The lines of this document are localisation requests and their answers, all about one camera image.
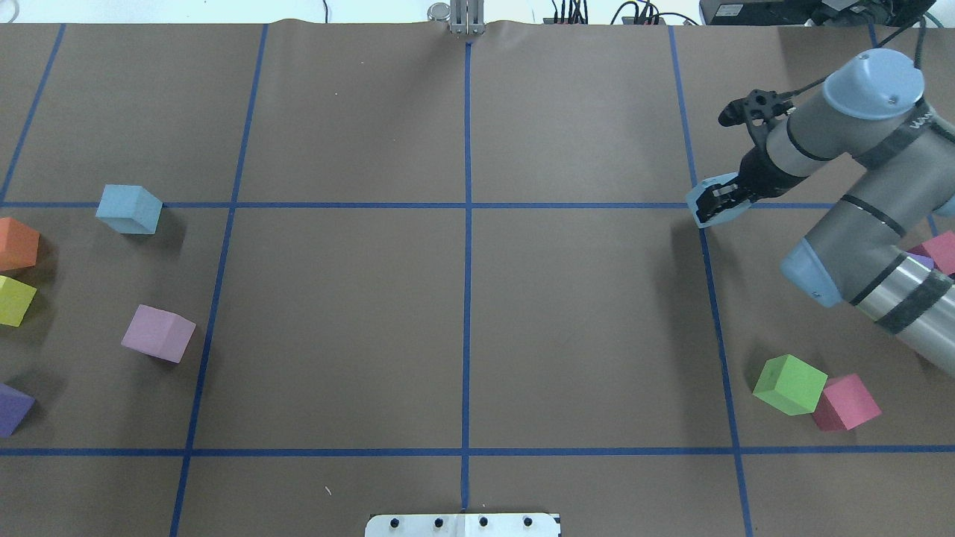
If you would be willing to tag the magenta foam block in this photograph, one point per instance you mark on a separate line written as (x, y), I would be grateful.
(941, 249)

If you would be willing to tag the purple foam block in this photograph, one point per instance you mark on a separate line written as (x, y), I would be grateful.
(925, 261)
(14, 408)

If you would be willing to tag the purple foam block right side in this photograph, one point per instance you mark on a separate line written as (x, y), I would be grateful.
(925, 261)

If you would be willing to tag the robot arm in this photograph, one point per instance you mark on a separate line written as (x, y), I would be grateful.
(874, 110)

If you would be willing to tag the green foam block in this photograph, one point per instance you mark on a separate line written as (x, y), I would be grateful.
(790, 385)

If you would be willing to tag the small metal cylinder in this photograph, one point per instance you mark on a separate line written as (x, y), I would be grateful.
(439, 12)

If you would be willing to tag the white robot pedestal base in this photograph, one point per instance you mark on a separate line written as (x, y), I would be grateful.
(465, 524)

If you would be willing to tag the dark pink foam block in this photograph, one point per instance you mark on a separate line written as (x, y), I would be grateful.
(845, 403)

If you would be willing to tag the light blue block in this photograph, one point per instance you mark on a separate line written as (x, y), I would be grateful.
(717, 200)
(129, 209)

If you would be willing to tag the aluminium frame post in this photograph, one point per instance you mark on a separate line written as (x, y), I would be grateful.
(467, 17)

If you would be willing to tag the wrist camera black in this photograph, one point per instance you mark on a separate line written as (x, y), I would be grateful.
(760, 111)

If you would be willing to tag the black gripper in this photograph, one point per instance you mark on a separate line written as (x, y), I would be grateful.
(760, 175)

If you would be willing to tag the purple foam block left side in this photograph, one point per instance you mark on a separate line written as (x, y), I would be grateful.
(14, 408)

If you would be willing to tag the yellow foam block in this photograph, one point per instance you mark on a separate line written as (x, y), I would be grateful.
(16, 298)

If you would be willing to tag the orange foam block left side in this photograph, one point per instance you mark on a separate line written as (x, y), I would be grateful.
(19, 245)

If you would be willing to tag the black power strip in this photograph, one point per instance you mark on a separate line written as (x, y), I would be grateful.
(638, 13)

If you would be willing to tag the light pink foam block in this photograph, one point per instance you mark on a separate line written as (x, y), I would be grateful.
(158, 333)

